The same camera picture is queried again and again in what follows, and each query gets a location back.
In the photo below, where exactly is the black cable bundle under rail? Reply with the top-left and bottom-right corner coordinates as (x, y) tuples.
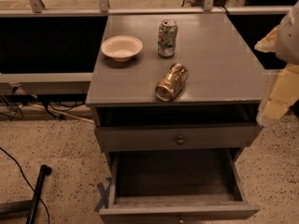
(0, 85), (87, 121)

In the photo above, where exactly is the black metal stand leg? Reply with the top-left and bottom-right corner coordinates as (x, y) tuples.
(26, 164), (51, 224)

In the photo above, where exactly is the orange soda can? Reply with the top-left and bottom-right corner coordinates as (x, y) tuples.
(155, 63), (189, 102)

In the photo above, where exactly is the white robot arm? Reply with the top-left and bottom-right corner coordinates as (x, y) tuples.
(254, 2), (299, 126)

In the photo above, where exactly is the open middle grey drawer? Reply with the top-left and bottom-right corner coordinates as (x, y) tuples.
(100, 148), (260, 224)

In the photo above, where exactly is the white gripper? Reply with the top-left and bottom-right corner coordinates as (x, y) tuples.
(254, 26), (299, 126)

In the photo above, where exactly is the grey metal railing frame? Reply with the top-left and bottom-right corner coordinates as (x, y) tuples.
(0, 0), (297, 95)

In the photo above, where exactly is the black floor cable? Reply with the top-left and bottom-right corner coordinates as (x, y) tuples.
(0, 147), (51, 224)

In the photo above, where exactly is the round top drawer knob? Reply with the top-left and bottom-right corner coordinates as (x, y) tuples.
(177, 136), (185, 145)

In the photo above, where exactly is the white paper bowl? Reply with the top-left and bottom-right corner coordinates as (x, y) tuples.
(101, 35), (143, 63)

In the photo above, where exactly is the green white soda can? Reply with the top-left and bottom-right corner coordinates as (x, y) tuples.
(158, 20), (178, 58)

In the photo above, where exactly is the grey drawer cabinet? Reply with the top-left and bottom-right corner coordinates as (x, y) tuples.
(87, 14), (266, 224)

